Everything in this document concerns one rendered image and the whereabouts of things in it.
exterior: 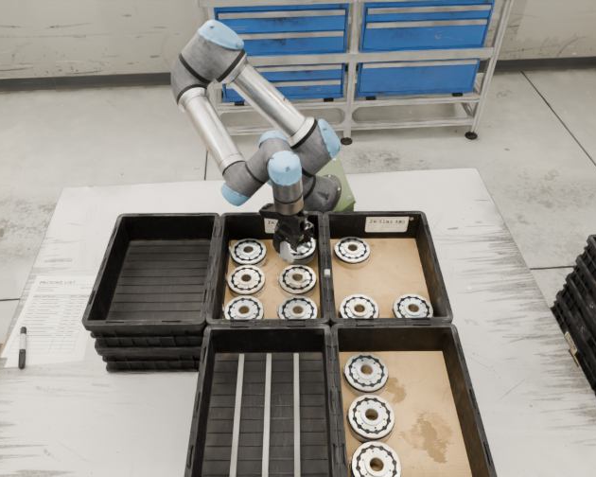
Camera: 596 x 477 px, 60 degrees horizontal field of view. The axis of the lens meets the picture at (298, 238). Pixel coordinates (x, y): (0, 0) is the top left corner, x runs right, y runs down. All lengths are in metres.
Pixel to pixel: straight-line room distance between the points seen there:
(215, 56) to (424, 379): 1.00
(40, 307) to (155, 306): 0.42
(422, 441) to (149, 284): 0.82
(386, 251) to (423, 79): 1.92
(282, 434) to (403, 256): 0.64
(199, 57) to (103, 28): 2.62
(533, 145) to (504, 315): 2.19
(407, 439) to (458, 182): 1.13
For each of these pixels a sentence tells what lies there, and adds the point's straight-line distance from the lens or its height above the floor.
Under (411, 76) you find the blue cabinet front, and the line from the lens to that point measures 3.31.
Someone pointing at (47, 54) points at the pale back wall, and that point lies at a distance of 4.31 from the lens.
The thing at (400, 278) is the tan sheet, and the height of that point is 0.83.
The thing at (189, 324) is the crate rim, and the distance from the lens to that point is 1.29.
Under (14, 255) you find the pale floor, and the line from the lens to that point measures 3.06.
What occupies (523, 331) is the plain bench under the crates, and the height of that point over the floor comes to 0.70.
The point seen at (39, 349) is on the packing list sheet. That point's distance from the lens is 1.66.
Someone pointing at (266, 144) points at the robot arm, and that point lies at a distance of 1.33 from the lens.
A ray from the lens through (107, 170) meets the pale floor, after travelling 3.41.
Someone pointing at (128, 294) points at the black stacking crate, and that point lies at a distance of 1.52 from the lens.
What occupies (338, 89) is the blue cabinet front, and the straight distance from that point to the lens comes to 3.26.
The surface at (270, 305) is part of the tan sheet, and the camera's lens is 1.42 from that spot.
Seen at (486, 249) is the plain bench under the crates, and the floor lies 0.70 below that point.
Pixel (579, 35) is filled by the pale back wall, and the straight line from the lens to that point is 4.69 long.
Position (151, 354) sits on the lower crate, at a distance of 1.42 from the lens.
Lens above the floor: 1.95
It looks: 45 degrees down
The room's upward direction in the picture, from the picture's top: straight up
